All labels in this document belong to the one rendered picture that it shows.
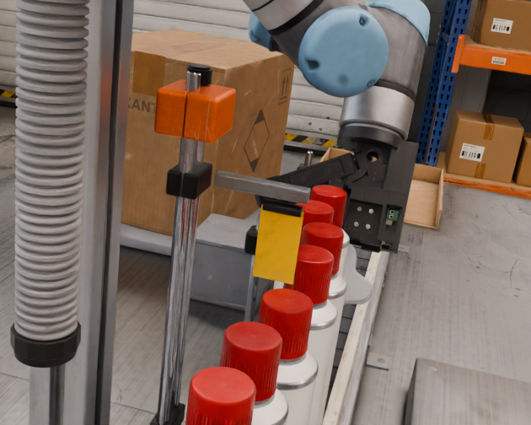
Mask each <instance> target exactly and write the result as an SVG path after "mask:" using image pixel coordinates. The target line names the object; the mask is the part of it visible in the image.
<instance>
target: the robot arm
mask: <svg viewBox="0 0 531 425"><path fill-rule="evenodd" d="M243 2H244V3H245V4H246V5H247V7H248V8H249V9H250V10H251V14H250V17H249V26H248V35H249V38H250V39H251V41H253V42H254V43H255V44H258V45H260V46H264V47H266V48H268V49H269V51H272V52H274V51H277V52H280V53H282V54H285V55H287V56H288V57H289V58H290V60H291V61H292V62H293V63H294V64H295V65H296V66H297V67H298V68H299V70H300V71H301V72H302V74H303V76H304V78H305V79H306V80H307V82H308V83H309V84H310V85H312V86H313V87H314V88H316V89H318V90H321V91H322V92H324V93H326V94H328V95H332V96H335V97H345V98H344V102H343V106H342V111H341V118H340V122H339V127H340V130H339V134H338V138H337V144H338V145H339V146H340V147H342V148H344V149H345V150H347V151H349V152H351V153H346V154H343V155H341V156H338V157H335V158H332V159H328V160H325V161H323V162H320V163H317V164H313V165H310V166H308V167H305V168H301V169H297V170H294V171H292V172H289V173H286V174H284V175H276V176H273V177H270V178H267V179H266V180H273V181H277V182H282V183H287V184H291V185H295V186H303V187H308V188H310V189H311V190H312V188H313V187H314V186H317V185H329V186H337V187H340V188H341V189H343V190H345V191H346V193H347V198H346V207H345V212H344V218H343V225H342V227H341V228H342V229H343V230H344V231H345V232H346V233H347V235H348V236H349V238H350V243H349V245H348V250H347V255H346V264H345V269H344V273H343V278H344V279H345V280H346V283H347V290H346V296H345V301H344V305H345V304H365V303H366V302H368V301H369V299H370V298H371V297H372V284H371V283H370V282H369V281H368V280H367V279H366V278H365V277H363V276H362V275H361V274H359V273H358V272H357V271H356V266H357V253H356V250H355V248H354V247H353V246H352V245H358V246H361V250H367V251H371V252H376V253H379V251H386V252H390V253H395V254H397V251H398V247H399V243H400V236H401V231H402V227H403V222H404V218H405V210H406V206H407V202H408V197H409V193H410V185H411V181H412V176H413V172H414V168H415V163H416V155H417V151H418V147H419V143H413V142H407V141H406V139H407V137H408V133H409V130H410V122H411V117H412V114H413V110H414V103H415V100H416V92H417V88H418V83H419V80H420V76H421V68H422V63H423V59H424V56H425V55H426V51H427V41H428V35H429V29H430V26H429V24H430V14H429V11H428V9H427V7H426V6H425V4H424V3H422V2H421V1H420V0H367V2H366V4H365V5H361V4H360V3H356V2H355V1H354V0H243ZM352 153H354V155H353V154H352ZM373 158H376V159H377V160H375V161H373V162H372V160H373Z"/></svg>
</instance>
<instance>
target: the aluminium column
mask: <svg viewBox="0 0 531 425"><path fill-rule="evenodd" d="M85 6H86V7H88V8H89V14H88V15H85V17H86V18H88V19H89V25H87V26H84V28H86V29H88V31H89V33H88V36H87V37H84V39H86V40H87V41H88V47H86V48H84V50H86V51H87V52H88V57H87V58H85V59H84V60H85V61H86V62H87V63H88V67H87V68H86V69H84V71H86V72H87V78H86V79H84V81H85V82H86V83H87V88H86V89H85V90H84V92H86V94H87V98H86V100H84V102H85V103H86V109H85V110H84V112H85V114H86V118H85V120H84V122H85V129H84V130H83V132H84V134H85V138H84V140H83V141H84V150H83V152H84V158H83V169H82V171H83V178H82V180H83V188H82V190H83V196H82V200H83V204H82V206H81V208H82V214H81V219H82V222H81V224H80V225H81V233H80V235H81V241H80V245H81V247H80V251H79V253H80V258H79V261H80V267H79V277H78V278H79V284H78V288H79V290H78V322H79V323H80V325H81V342H80V343H79V346H78V349H77V352H76V355H75V356H74V358H73V359H72V360H70V361H69V362H67V363H64V364H63V365H60V366H56V367H52V368H35V367H30V366H29V425H110V397H111V382H112V368H113V353H114V339H115V311H116V296H117V282H118V267H119V253H120V239H121V211H122V197H123V182H124V168H125V153H126V125H127V111H128V96H129V82H130V67H131V39H132V25H133V10H134V0H116V13H115V0H90V3H87V4H85ZM114 34H115V48H114ZM113 50H114V63H113ZM112 67H113V77H112ZM111 84H112V93H111ZM110 101H111V108H110ZM109 134H110V156H109V185H108V206H107V224H106V240H105V269H104V284H103V298H102V311H101V323H100V334H99V317H100V300H101V283H102V267H103V250H104V233H105V200H106V184H107V167H108V150H109ZM98 351H99V355H98Z"/></svg>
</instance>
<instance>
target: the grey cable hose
mask: <svg viewBox="0 0 531 425"><path fill-rule="evenodd" d="M87 3H90V0H18V1H16V7H17V8H19V9H21V11H18V12H17V13H16V19H18V20H20V22H18V23H17V24H16V30H17V31H19V32H20V33H18V34H16V41H17V42H18V43H20V44H18V45H16V52H18V54H20V55H18V56H16V62H17V63H18V64H19V66H17V67H16V73H17V74H18V75H19V76H18V77H17V78H16V84H17V85H18V87H17V88H16V95H17V96H18V98H17V99H16V105H17V106H18V108H17V109H16V116H17V117H18V118H17V119H16V120H15V126H16V127H17V129H16V137H17V138H16V140H15V146H16V147H17V148H16V149H15V156H16V157H17V158H16V159H15V165H16V167H17V168H16V169H15V175H16V179H15V185H16V188H15V195H16V197H15V205H16V207H15V214H16V216H15V223H16V225H15V233H16V234H15V242H16V243H15V251H16V252H15V264H14V265H15V279H14V283H15V305H14V308H15V314H14V317H15V322H14V323H13V324H12V326H11V328H10V344H11V346H12V348H13V352H14V356H15V357H16V358H17V360H19V361H20V362H21V363H23V364H25V365H28V366H30V367H35V368H52V367H56V366H60V365H63V364H64V363H67V362H69V361H70V360H72V359H73V358H74V356H75V355H76V352H77V349H78V346H79V343H80V342H81V325H80V323H79V322H78V290H79V288H78V284H79V278H78V277H79V267H80V261H79V258H80V253H79V251H80V247H81V245H80V241H81V235H80V233H81V225H80V224H81V222H82V219H81V214H82V208H81V206H82V204H83V200H82V196H83V190H82V188H83V180H82V178H83V171H82V169H83V158H84V152H83V150H84V141H83V140H84V138H85V134H84V132H83V130H84V129H85V122H84V120H85V118H86V114H85V112H84V110H85V109H86V103H85V102H84V100H86V98H87V94H86V92H84V90H85V89H86V88H87V83H86V82H85V81H84V79H86V78H87V72H86V71H84V69H86V68H87V67H88V63H87V62H86V61H85V60H84V59H85V58H87V57H88V52H87V51H86V50H84V48H86V47H88V46H89V42H88V41H87V40H86V39H84V37H87V36H88V35H89V30H88V29H86V28H84V26H87V25H89V19H88V18H86V17H85V15H88V14H89V8H88V7H86V6H85V4H87Z"/></svg>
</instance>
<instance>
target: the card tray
mask: <svg viewBox="0 0 531 425"><path fill-rule="evenodd" d="M346 153H351V152H349V151H346V150H340V149H336V148H328V150H327V151H326V153H325V154H324V156H323V157H322V159H321V160H320V161H319V163H320V162H323V161H325V160H328V159H332V158H335V157H338V156H341V155H343V154H346ZM443 171H444V169H442V168H438V167H432V166H428V165H423V164H415V168H414V172H413V176H412V181H411V185H410V193H409V197H408V202H407V206H406V210H405V218H404V222H403V223H405V224H409V225H414V226H418V227H423V228H427V229H435V230H437V227H438V223H439V219H440V215H441V211H442V199H443Z"/></svg>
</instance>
